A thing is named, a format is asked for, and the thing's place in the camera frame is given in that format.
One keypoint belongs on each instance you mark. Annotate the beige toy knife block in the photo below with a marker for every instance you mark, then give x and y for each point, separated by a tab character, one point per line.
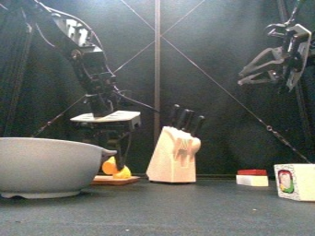
173	162

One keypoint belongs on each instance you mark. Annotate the red and white toy sushi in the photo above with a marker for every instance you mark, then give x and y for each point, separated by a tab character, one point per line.
253	177

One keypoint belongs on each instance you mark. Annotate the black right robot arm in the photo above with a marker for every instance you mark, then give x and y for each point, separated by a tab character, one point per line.
291	12

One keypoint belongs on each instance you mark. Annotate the white printed box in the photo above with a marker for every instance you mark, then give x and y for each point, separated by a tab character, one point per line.
295	182

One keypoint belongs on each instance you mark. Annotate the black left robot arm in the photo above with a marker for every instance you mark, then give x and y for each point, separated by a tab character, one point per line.
89	58

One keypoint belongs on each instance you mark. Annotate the large grey bowl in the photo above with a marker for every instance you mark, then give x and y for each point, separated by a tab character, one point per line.
45	166

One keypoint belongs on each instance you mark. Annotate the grey vertical frame pole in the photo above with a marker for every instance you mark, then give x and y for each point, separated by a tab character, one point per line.
158	67

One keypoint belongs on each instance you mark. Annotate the wooden cutting board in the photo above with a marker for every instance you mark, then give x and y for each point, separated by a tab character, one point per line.
117	180

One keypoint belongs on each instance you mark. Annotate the orange toy corn piece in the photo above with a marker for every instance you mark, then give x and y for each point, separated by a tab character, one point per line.
109	166

